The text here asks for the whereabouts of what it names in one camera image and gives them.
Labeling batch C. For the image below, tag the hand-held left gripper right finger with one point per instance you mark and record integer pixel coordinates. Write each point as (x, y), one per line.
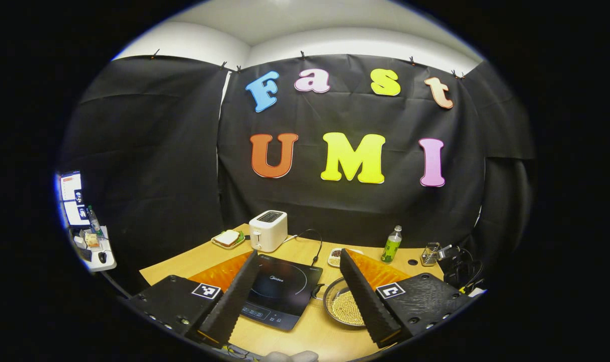
(367, 301)

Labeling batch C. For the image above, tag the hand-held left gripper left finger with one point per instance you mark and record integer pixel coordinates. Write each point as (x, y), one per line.
(234, 301)

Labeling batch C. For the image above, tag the stainless steel pot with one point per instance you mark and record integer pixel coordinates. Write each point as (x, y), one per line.
(335, 294)

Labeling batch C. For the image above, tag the black induction cooktop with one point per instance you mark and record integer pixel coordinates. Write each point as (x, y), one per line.
(284, 291)

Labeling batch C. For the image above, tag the pile of soybeans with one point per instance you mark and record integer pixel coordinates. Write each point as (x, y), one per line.
(347, 309)

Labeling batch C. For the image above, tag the white divided bean dish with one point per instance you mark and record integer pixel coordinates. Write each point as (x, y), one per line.
(333, 261)

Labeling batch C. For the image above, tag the green plate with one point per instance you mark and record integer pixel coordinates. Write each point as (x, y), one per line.
(237, 246)

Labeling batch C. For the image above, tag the green label drink bottle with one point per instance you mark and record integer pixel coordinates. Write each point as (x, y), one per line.
(390, 249)

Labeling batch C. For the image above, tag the sandwich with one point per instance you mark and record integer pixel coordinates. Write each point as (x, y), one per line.
(227, 238)

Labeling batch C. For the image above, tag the white toaster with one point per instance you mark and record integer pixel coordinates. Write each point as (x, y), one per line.
(269, 234)

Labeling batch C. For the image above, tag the metal spoon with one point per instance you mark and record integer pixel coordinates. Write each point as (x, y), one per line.
(445, 247)

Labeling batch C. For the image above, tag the white side desk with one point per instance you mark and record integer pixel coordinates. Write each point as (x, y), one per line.
(107, 265)

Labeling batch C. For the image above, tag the black computer mouse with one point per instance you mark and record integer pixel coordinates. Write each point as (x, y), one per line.
(102, 257)

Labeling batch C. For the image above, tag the small yellow packet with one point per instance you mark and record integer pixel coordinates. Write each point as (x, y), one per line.
(92, 240)

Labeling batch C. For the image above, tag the computer monitor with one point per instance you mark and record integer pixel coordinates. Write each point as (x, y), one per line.
(71, 191)

